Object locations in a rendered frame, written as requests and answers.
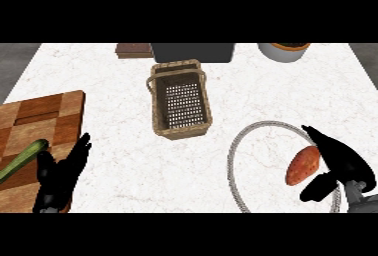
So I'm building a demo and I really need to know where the green cucumber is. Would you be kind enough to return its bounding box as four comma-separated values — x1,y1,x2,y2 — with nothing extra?
0,138,50,185

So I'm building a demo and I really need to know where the grey pot with orange rim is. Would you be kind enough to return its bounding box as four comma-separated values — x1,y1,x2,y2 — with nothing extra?
257,43,312,63

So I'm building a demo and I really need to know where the orange sweet potato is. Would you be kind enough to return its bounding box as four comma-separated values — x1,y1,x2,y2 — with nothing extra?
285,145,322,187

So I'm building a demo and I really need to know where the checkered wooden cutting board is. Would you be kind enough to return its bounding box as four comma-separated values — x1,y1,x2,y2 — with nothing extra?
0,89,87,214

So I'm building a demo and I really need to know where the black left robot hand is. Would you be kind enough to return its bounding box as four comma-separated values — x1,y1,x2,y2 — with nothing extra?
31,132,93,214

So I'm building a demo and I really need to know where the brown wooden block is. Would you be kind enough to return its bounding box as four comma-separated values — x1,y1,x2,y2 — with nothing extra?
115,43,155,60

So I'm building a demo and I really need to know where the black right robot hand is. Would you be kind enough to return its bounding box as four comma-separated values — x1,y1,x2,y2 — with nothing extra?
299,124,378,203

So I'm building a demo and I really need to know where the round white rope-edged placemat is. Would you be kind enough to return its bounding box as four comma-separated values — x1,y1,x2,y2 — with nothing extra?
226,120,343,214

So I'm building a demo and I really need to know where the brown wicker basket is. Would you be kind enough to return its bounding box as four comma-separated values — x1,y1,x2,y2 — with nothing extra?
145,59,214,141

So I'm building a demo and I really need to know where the dark grey appliance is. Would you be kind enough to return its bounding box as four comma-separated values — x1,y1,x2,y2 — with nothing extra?
149,43,237,64

